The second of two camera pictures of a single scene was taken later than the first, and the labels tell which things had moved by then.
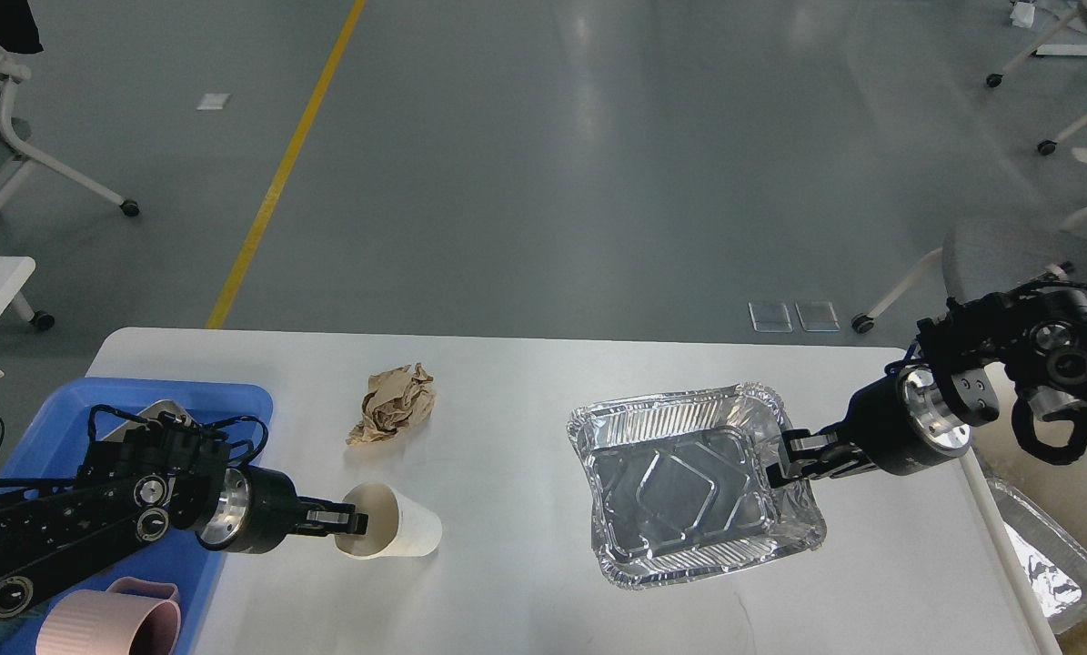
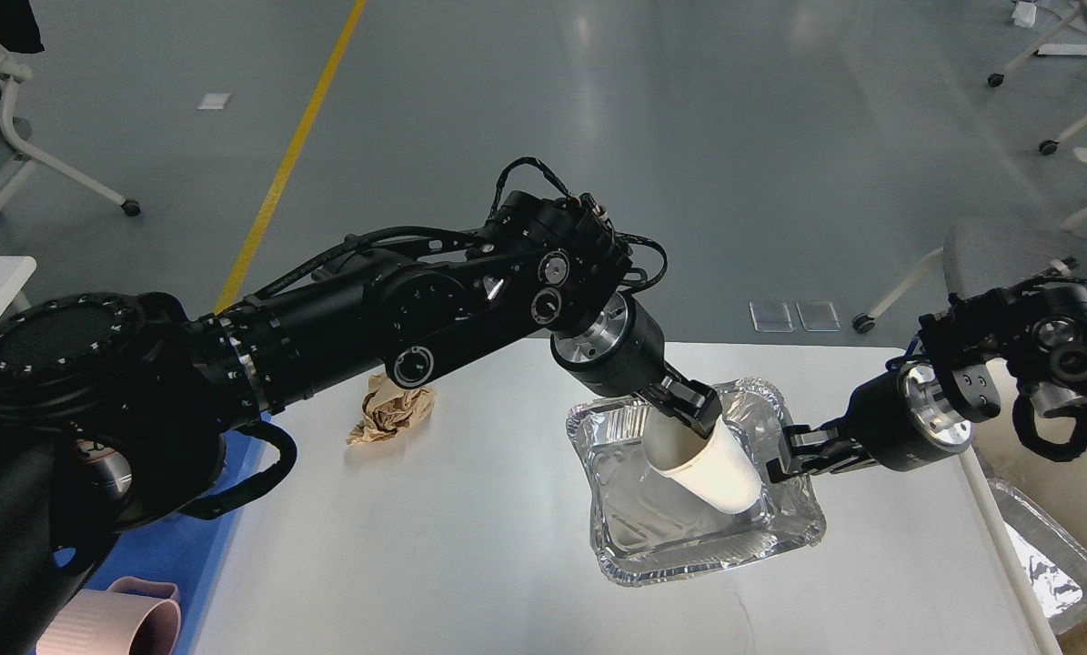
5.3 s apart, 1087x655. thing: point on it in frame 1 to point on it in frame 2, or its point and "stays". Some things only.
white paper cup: [397, 526] to [718, 468]
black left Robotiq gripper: [255, 510] to [620, 353]
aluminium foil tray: [679, 483] stays
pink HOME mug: [133, 616] stays
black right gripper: [902, 423] stays
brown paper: [396, 399] stays
